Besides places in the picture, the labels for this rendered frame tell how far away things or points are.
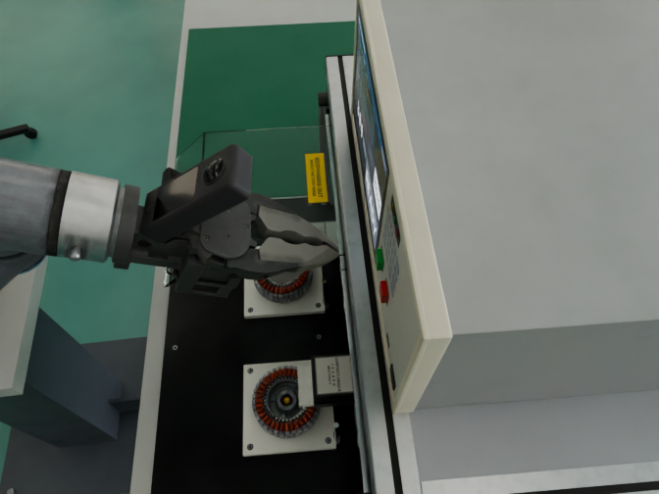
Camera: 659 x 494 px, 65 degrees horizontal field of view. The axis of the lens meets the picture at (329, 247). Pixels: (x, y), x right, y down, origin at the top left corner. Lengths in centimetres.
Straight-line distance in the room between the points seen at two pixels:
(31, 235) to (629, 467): 59
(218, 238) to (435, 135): 22
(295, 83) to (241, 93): 14
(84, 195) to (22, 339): 70
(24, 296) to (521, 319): 98
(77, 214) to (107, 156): 195
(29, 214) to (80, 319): 155
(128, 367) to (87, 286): 37
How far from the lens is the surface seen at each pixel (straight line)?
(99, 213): 47
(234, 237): 48
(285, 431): 87
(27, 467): 189
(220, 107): 136
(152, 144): 240
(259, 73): 144
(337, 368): 78
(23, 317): 116
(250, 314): 98
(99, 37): 304
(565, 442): 61
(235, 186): 41
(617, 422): 64
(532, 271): 43
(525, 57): 60
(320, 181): 77
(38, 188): 47
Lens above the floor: 166
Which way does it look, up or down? 58 degrees down
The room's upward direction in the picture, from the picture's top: straight up
